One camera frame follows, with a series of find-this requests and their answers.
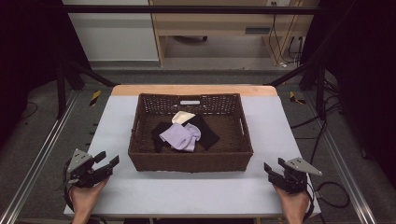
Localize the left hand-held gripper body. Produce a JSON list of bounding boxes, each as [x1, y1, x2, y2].
[[66, 148, 98, 189]]

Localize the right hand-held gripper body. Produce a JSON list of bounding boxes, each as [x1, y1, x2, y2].
[[277, 157, 323, 194]]

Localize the short black sock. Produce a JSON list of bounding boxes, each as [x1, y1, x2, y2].
[[150, 121, 173, 154]]

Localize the large lilac sock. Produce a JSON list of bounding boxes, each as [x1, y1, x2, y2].
[[159, 122, 198, 153]]

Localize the long black sock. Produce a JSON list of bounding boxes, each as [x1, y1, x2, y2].
[[182, 114, 220, 151]]

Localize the brown wicker basket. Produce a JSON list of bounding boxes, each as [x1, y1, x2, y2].
[[127, 92, 254, 174]]

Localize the small lilac sock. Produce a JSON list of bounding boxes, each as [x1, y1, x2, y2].
[[184, 122, 203, 142]]

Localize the cream sock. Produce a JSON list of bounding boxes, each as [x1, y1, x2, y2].
[[171, 110, 197, 126]]

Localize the person's right hand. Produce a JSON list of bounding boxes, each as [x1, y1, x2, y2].
[[273, 185, 311, 218]]

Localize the person's left hand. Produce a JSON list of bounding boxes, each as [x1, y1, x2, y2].
[[69, 179, 109, 215]]

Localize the yellow black floor tape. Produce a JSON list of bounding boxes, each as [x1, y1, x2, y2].
[[89, 90, 103, 107], [289, 91, 306, 105]]

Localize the black metal stand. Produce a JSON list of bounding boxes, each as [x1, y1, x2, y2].
[[55, 59, 118, 120], [263, 60, 329, 121]]

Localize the pale grey table mat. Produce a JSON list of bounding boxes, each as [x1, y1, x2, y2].
[[63, 94, 322, 218]]

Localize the dark curtain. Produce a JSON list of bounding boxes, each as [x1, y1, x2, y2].
[[0, 0, 92, 150], [300, 0, 396, 183]]

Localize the white cabinet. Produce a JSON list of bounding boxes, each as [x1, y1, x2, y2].
[[61, 0, 160, 63]]

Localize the light wooden desk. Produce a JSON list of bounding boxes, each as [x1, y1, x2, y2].
[[148, 0, 321, 68]]

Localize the black floor cable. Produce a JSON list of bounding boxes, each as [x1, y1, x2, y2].
[[290, 92, 344, 166]]

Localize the aluminium floor rail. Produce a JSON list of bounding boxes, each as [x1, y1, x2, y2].
[[0, 89, 80, 224], [303, 91, 378, 224]]

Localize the right hand-held gripper cable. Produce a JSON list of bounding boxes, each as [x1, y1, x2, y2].
[[303, 174, 351, 223]]

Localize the black cables under desk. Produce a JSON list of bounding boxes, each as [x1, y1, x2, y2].
[[267, 1, 305, 68]]

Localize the black horizontal frame bar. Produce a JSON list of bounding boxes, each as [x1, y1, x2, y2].
[[61, 4, 322, 16]]

